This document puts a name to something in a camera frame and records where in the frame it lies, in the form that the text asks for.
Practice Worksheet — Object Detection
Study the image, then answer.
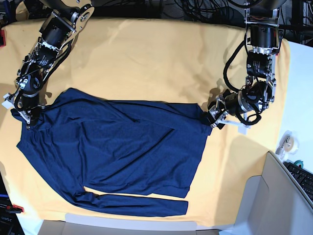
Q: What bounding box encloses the green tape roll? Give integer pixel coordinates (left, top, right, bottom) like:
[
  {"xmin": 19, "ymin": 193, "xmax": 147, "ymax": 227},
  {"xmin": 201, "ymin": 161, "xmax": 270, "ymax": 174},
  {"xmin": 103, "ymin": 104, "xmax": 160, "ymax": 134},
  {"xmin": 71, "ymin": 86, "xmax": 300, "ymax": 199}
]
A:
[{"xmin": 294, "ymin": 160, "xmax": 304, "ymax": 168}]

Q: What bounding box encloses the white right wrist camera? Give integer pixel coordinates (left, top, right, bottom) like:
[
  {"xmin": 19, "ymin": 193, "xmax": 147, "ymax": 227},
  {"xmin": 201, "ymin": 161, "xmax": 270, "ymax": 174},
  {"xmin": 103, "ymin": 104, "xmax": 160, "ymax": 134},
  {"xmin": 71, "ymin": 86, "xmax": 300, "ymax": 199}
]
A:
[{"xmin": 2, "ymin": 93, "xmax": 14, "ymax": 109}]

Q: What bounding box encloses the navy blue long-sleeve shirt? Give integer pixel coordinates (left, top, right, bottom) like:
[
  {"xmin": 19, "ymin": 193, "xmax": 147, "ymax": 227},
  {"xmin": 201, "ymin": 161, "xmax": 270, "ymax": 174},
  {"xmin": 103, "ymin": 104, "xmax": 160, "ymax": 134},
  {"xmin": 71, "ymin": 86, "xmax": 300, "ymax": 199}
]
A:
[{"xmin": 17, "ymin": 88, "xmax": 212, "ymax": 217}]

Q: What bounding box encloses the black keyboard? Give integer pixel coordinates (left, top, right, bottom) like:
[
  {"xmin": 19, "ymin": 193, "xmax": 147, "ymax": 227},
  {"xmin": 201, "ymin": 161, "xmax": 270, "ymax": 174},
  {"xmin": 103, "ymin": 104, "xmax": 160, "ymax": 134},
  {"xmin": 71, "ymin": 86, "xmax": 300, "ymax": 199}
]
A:
[{"xmin": 283, "ymin": 162, "xmax": 313, "ymax": 201}]

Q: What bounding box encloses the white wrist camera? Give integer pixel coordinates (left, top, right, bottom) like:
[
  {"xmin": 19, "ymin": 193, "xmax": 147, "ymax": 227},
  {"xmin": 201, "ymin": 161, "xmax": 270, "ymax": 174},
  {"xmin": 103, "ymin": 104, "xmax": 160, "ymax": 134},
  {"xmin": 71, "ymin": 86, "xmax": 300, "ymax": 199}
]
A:
[
  {"xmin": 2, "ymin": 93, "xmax": 14, "ymax": 109},
  {"xmin": 238, "ymin": 123, "xmax": 251, "ymax": 135}
]

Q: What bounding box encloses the red clamp top left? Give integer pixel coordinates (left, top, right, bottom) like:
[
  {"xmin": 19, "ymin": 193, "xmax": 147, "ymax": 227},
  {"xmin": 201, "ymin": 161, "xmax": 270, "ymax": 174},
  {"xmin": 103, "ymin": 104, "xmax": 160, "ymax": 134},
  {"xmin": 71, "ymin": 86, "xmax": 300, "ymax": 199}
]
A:
[{"xmin": 0, "ymin": 29, "xmax": 6, "ymax": 48}]

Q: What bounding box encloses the red clamp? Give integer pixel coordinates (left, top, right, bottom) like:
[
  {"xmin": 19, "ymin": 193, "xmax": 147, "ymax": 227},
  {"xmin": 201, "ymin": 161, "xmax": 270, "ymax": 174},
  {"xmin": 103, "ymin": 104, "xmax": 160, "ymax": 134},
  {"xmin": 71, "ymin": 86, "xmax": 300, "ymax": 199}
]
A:
[
  {"xmin": 5, "ymin": 205, "xmax": 24, "ymax": 214},
  {"xmin": 0, "ymin": 29, "xmax": 6, "ymax": 48}
]

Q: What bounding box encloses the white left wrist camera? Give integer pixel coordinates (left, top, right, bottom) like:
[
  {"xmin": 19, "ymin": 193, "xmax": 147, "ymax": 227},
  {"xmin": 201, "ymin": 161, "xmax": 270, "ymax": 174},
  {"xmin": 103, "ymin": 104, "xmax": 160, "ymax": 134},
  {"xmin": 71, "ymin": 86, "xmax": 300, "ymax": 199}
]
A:
[{"xmin": 238, "ymin": 123, "xmax": 251, "ymax": 135}]

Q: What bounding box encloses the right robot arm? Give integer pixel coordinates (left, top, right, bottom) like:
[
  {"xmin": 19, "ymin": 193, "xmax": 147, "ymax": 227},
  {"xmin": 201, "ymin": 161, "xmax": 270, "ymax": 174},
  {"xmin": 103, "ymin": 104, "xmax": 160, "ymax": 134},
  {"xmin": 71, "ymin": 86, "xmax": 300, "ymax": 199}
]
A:
[{"xmin": 2, "ymin": 0, "xmax": 94, "ymax": 127}]

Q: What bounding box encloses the clear tape dispenser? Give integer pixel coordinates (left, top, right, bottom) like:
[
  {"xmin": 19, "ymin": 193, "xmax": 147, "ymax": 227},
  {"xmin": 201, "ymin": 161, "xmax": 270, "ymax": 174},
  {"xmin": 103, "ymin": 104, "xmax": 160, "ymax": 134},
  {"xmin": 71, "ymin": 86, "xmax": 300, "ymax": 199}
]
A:
[{"xmin": 275, "ymin": 130, "xmax": 299, "ymax": 159}]

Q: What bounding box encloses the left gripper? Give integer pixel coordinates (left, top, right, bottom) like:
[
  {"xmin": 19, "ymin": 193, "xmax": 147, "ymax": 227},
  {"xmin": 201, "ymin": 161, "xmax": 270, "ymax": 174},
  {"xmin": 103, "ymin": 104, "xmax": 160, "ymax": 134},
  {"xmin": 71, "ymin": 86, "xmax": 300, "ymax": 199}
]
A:
[{"xmin": 201, "ymin": 96, "xmax": 252, "ymax": 130}]

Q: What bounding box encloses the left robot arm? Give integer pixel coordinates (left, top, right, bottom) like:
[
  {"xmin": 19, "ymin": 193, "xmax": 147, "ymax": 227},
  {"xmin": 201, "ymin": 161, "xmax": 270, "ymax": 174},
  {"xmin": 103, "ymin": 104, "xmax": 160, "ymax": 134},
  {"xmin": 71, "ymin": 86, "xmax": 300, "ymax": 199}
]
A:
[{"xmin": 202, "ymin": 0, "xmax": 285, "ymax": 129}]

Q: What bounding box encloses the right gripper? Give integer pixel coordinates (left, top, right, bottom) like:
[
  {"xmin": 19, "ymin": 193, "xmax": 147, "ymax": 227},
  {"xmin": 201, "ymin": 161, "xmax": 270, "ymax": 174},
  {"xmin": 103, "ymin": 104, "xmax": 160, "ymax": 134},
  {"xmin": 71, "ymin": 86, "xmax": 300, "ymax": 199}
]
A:
[{"xmin": 10, "ymin": 94, "xmax": 45, "ymax": 129}]

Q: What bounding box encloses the red clamp bottom left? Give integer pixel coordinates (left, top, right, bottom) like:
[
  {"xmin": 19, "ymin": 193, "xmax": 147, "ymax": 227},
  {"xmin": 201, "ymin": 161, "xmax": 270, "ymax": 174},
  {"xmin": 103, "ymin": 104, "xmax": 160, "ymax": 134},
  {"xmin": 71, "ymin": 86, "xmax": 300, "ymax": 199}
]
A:
[{"xmin": 5, "ymin": 205, "xmax": 24, "ymax": 214}]

